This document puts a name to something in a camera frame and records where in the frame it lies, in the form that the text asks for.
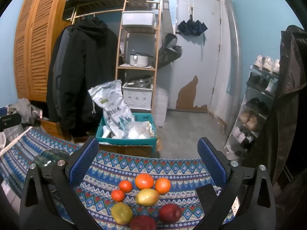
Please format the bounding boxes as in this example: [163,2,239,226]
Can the grey backpack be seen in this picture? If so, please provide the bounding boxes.
[158,34,183,69]

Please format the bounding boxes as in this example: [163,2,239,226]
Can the clear plastic bags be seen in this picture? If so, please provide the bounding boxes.
[125,121,156,139]

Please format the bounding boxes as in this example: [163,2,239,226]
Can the metal pipe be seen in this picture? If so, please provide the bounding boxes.
[223,0,243,137]

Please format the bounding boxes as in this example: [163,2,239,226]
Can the grey jacket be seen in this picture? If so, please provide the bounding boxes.
[51,26,72,101]

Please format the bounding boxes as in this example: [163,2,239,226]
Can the wooden louvered wardrobe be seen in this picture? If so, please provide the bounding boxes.
[13,0,75,102]

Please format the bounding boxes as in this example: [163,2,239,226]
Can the grey printed bag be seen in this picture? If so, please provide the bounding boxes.
[3,125,27,146]

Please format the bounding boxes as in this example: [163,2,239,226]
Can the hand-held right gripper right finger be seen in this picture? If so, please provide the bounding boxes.
[193,137,276,230]

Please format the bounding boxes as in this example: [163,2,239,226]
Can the yellow pear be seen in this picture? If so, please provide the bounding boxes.
[135,188,160,207]

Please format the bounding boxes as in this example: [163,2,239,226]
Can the yellow-green pear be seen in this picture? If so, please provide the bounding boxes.
[111,202,133,225]

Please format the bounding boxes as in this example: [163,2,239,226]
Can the large orange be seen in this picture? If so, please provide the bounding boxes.
[135,173,154,190]

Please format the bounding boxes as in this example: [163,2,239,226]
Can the shoe rack with shoes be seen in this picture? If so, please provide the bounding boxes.
[227,55,281,160]

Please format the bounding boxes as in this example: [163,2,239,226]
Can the pale blue door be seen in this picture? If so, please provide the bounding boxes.
[168,0,222,113]

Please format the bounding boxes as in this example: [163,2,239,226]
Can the wooden drawer box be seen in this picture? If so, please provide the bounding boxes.
[40,119,64,139]

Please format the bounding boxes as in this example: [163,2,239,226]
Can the dark brown coat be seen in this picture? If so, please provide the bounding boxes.
[242,25,307,230]

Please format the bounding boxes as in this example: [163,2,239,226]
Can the steel steamer pot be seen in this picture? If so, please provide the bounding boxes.
[131,75,153,88]

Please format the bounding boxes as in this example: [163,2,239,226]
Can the white basket crate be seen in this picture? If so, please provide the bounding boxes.
[122,83,153,109]

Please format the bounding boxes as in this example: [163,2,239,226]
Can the black phone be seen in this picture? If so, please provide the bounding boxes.
[195,183,217,217]

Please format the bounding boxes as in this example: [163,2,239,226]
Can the small orange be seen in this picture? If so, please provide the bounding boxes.
[119,180,133,192]
[111,189,125,202]

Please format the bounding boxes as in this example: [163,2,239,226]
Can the white shoe rack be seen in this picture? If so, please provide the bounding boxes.
[224,65,281,161]

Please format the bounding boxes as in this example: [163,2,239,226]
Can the black hooded coat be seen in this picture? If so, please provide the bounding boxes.
[46,18,118,137]

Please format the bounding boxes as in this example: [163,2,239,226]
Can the wide white storage bin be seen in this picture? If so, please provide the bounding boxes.
[122,11,155,28]

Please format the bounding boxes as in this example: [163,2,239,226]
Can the medium orange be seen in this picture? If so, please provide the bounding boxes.
[155,178,171,194]

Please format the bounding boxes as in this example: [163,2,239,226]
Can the dark green glass bowl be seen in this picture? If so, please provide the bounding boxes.
[33,149,70,168]

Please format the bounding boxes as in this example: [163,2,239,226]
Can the teal plastic crate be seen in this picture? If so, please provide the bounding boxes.
[96,113,157,146]

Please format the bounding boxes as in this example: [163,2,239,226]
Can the blue patterned tablecloth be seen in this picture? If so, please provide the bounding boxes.
[0,126,240,230]

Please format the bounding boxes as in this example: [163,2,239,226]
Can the grey clothes pile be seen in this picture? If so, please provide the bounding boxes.
[7,98,44,126]

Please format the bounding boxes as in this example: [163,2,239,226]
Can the dark blue umbrella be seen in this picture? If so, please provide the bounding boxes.
[177,20,208,46]

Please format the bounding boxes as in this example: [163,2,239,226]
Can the white cooking pot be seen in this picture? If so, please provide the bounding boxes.
[130,53,149,67]

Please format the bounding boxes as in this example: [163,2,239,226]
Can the white rice bag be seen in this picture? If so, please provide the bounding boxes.
[88,80,135,138]

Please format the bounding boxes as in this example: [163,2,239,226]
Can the red apple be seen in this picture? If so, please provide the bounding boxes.
[159,203,182,223]
[130,215,156,230]

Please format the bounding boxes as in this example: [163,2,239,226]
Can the cardboard box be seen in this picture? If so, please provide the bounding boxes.
[98,135,161,157]

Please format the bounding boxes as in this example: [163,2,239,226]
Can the long grey bag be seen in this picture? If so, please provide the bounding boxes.
[161,0,174,35]

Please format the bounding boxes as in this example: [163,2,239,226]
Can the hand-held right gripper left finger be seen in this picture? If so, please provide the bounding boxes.
[19,136,102,230]

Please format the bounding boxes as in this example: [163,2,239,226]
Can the stack of white tiles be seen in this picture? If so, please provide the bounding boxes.
[152,87,168,127]

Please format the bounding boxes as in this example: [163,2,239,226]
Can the wooden shelf rack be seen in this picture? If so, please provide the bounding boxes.
[64,0,162,115]

